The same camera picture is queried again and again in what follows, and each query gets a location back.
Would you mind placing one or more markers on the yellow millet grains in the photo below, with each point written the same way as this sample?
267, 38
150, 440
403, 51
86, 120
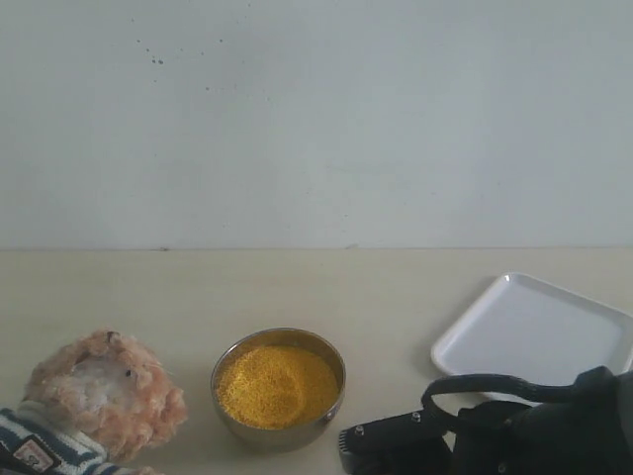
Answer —
277, 387

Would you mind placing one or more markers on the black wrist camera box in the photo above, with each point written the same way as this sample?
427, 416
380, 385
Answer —
408, 444

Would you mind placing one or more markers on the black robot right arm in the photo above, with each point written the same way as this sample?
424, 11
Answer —
590, 435

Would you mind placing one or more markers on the white rectangular plastic tray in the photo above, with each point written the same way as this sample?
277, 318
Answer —
531, 329

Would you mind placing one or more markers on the stainless steel bowl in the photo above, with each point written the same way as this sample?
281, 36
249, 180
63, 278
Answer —
290, 438

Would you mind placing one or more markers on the beige teddy bear striped sweater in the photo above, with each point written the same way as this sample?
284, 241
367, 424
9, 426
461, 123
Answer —
90, 408

